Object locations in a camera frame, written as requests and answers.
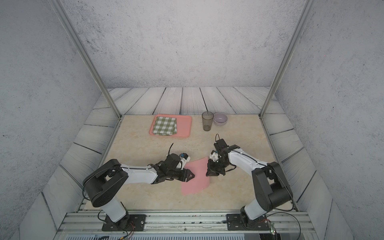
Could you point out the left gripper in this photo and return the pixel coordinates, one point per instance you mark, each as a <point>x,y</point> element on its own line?
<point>186,175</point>

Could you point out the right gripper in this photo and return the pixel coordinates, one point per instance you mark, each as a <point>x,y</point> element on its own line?
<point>213,172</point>

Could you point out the pink square paper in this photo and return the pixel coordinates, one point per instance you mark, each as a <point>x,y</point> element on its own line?
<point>200,181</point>

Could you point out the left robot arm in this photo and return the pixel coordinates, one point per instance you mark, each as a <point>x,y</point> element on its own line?
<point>103,184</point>

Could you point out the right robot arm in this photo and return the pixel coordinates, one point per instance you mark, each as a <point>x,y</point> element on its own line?
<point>270,185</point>

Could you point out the pink plastic tray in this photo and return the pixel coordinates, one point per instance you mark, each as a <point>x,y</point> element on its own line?
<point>184,124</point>

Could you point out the small lavender bowl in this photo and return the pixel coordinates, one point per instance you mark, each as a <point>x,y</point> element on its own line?
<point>220,119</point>

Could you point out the green checkered cloth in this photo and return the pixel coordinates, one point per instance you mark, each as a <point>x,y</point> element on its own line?
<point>165,126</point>

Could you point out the translucent grey plastic cup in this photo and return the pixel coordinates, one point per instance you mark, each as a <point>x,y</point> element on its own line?
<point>207,120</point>

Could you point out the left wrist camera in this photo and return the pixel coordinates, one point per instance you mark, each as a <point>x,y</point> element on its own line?
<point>184,159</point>

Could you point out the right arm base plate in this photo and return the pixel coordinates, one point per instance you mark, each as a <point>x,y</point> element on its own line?
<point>240,222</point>

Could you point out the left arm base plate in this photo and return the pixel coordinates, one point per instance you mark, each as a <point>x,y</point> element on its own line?
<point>130,223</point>

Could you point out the aluminium front rail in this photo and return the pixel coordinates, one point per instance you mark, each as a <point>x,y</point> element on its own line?
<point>292,225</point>

